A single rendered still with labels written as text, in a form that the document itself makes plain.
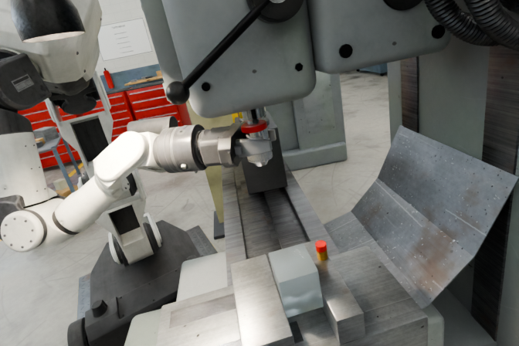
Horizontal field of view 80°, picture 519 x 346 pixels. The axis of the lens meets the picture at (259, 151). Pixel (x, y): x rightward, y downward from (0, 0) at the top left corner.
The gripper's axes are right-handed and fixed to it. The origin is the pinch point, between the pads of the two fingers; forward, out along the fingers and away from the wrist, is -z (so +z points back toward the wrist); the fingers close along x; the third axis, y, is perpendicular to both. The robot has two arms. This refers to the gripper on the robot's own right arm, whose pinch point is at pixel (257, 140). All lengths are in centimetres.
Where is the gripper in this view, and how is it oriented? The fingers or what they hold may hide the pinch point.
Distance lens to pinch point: 55.8
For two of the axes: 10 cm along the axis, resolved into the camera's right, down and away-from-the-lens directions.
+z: -9.7, 1.0, 2.4
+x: 1.8, -3.8, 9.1
